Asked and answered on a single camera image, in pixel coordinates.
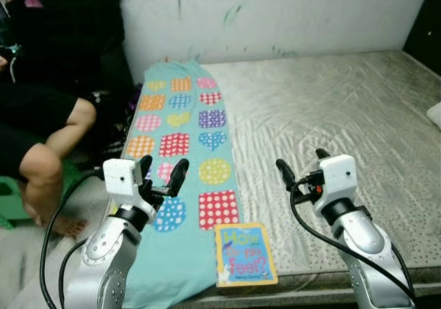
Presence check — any blue yellow children's book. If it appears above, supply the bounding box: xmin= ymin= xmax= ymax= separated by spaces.
xmin=214 ymin=222 xmax=279 ymax=288

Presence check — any teal blanket with coloured patches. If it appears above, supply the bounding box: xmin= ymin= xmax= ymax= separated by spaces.
xmin=110 ymin=59 xmax=242 ymax=309

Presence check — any person in black shorts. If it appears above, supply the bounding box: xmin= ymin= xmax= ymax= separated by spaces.
xmin=0 ymin=47 xmax=97 ymax=239

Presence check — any green plastic stool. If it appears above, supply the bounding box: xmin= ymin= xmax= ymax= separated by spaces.
xmin=0 ymin=175 xmax=35 ymax=230

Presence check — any black tufted headboard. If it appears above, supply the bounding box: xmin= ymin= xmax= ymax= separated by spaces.
xmin=403 ymin=0 xmax=441 ymax=72

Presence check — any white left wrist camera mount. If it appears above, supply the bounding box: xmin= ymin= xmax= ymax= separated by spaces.
xmin=102 ymin=159 xmax=145 ymax=206

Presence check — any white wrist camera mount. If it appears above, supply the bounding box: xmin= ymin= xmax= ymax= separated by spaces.
xmin=318 ymin=154 xmax=358 ymax=208
xmin=102 ymin=159 xmax=145 ymax=206

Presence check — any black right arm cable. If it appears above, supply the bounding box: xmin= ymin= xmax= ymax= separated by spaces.
xmin=289 ymin=173 xmax=418 ymax=304

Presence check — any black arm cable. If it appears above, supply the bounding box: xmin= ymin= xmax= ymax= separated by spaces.
xmin=40 ymin=171 xmax=104 ymax=309
xmin=289 ymin=173 xmax=418 ymax=304

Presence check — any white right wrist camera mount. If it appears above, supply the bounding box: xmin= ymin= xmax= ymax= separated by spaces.
xmin=318 ymin=154 xmax=358 ymax=208

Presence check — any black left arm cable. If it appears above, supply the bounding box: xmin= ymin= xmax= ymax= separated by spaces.
xmin=40 ymin=171 xmax=104 ymax=309

